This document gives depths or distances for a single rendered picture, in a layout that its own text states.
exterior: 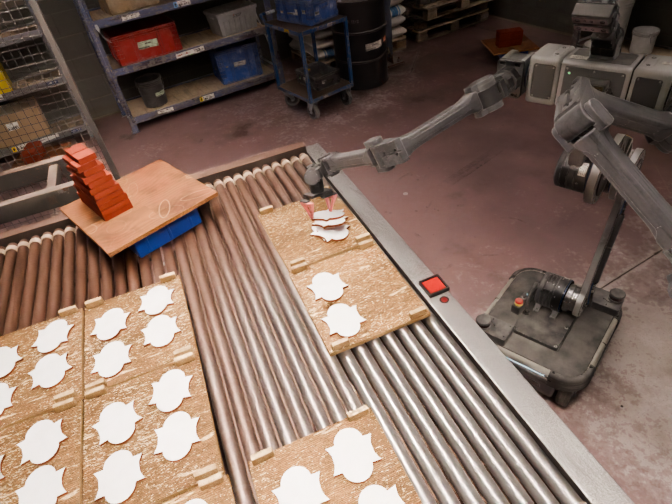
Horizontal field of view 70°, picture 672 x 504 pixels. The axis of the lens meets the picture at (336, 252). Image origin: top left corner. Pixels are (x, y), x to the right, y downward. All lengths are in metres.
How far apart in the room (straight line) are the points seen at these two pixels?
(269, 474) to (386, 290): 0.69
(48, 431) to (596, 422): 2.15
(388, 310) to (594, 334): 1.24
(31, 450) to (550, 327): 2.08
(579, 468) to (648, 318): 1.78
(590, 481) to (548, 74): 1.16
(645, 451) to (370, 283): 1.45
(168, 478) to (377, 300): 0.80
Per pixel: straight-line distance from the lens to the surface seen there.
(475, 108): 1.63
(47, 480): 1.58
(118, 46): 5.56
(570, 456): 1.40
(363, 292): 1.65
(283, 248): 1.89
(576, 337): 2.53
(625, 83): 1.70
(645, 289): 3.22
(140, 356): 1.70
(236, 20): 5.84
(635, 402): 2.70
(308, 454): 1.34
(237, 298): 1.76
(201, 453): 1.42
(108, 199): 2.17
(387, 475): 1.30
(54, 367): 1.82
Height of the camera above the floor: 2.11
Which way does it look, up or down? 40 degrees down
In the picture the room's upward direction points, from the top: 9 degrees counter-clockwise
